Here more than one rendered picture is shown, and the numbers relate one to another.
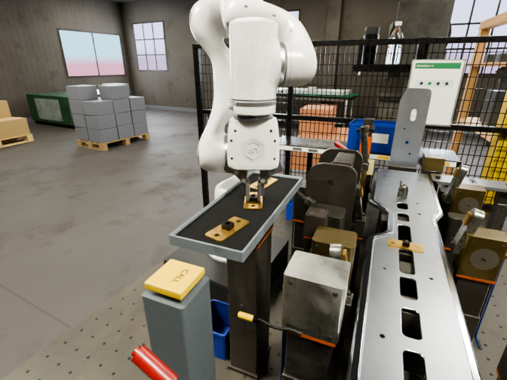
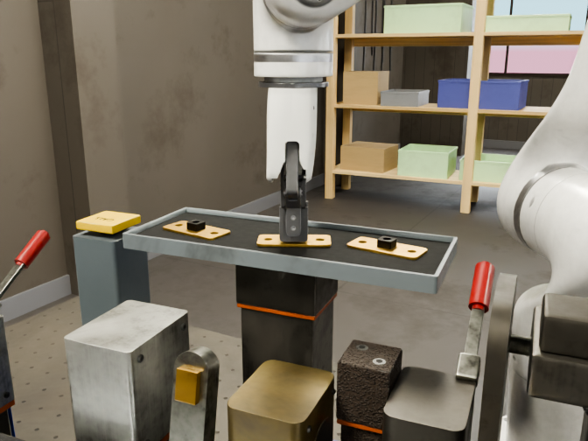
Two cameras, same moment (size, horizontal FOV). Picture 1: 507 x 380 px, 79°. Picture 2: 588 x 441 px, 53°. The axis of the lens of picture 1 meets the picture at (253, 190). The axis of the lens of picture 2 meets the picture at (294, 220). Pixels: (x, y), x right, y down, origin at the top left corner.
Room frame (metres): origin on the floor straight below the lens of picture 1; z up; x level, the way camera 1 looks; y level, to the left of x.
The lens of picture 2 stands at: (0.60, -0.65, 1.37)
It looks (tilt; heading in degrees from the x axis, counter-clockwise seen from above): 16 degrees down; 90
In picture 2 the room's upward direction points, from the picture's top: straight up
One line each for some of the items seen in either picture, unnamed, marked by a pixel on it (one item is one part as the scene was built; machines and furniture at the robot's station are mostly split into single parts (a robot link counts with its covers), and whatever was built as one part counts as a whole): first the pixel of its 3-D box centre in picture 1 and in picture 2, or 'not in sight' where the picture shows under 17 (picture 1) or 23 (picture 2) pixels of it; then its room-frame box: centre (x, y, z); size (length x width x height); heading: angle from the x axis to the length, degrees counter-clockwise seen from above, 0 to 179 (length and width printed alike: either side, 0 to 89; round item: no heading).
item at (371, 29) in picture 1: (370, 46); not in sight; (1.78, -0.61, 1.52); 0.07 x 0.07 x 0.18
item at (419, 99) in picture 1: (409, 129); not in sight; (1.34, -0.68, 1.17); 0.12 x 0.01 x 0.34; 67
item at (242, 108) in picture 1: (252, 107); (293, 66); (0.60, 0.00, 1.36); 0.09 x 0.08 x 0.03; 88
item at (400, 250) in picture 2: (263, 182); (387, 243); (0.70, -0.02, 1.17); 0.08 x 0.04 x 0.01; 146
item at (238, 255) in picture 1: (249, 203); (288, 242); (0.59, 0.01, 1.16); 0.37 x 0.14 x 0.02; 157
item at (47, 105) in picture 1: (84, 106); not in sight; (8.54, 4.59, 0.37); 1.89 x 1.73 x 0.75; 152
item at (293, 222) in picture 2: (265, 184); (293, 214); (0.60, -0.02, 1.20); 0.03 x 0.03 x 0.07; 88
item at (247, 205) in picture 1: (253, 198); (294, 236); (0.60, 0.00, 1.17); 0.08 x 0.04 x 0.01; 178
